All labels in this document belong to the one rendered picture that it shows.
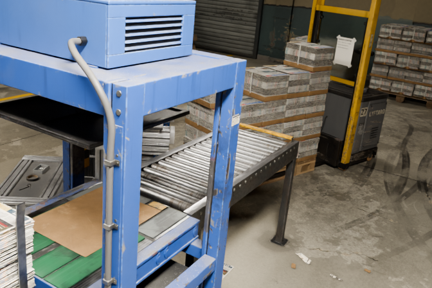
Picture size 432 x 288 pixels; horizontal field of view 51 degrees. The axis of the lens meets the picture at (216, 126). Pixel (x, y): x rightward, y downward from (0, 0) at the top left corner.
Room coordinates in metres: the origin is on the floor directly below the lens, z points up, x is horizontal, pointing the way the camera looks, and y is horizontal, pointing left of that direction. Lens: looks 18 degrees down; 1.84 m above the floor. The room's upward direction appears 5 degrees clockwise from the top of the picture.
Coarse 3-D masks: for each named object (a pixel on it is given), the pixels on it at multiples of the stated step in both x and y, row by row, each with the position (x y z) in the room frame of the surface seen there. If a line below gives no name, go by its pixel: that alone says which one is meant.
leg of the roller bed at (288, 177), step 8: (288, 168) 2.97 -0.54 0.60; (288, 176) 2.97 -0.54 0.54; (288, 184) 2.96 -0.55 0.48; (288, 192) 2.96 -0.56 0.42; (288, 200) 2.97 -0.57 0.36; (280, 208) 2.98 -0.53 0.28; (288, 208) 2.99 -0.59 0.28; (280, 216) 2.97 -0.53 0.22; (280, 224) 2.97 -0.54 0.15; (280, 232) 2.96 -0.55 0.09; (280, 240) 2.96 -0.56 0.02
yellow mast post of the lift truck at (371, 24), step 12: (372, 0) 4.47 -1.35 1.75; (372, 12) 4.46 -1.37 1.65; (372, 24) 4.45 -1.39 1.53; (372, 36) 4.48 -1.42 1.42; (360, 60) 4.48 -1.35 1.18; (360, 72) 4.46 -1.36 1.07; (360, 84) 4.45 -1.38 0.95; (360, 96) 4.47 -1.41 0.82; (348, 120) 4.50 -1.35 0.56; (348, 132) 4.46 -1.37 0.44; (348, 144) 4.45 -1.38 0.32; (348, 156) 4.47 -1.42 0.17
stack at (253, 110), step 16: (304, 96) 4.21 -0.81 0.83; (192, 112) 3.70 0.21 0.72; (208, 112) 3.53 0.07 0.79; (256, 112) 3.82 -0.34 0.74; (272, 112) 3.94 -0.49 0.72; (288, 112) 4.07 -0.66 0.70; (304, 112) 4.23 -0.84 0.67; (192, 128) 3.68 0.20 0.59; (208, 128) 3.52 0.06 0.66; (272, 128) 3.95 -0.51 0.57; (288, 128) 4.10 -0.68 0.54
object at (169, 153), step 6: (210, 132) 3.00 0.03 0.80; (198, 138) 2.86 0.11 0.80; (204, 138) 2.88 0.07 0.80; (210, 138) 2.93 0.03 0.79; (186, 144) 2.73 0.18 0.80; (192, 144) 2.74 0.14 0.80; (174, 150) 2.60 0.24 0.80; (180, 150) 2.62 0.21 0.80; (156, 156) 2.49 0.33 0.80; (162, 156) 2.49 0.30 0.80; (168, 156) 2.51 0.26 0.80; (144, 162) 2.38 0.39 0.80; (150, 162) 2.39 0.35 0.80; (156, 162) 2.41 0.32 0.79
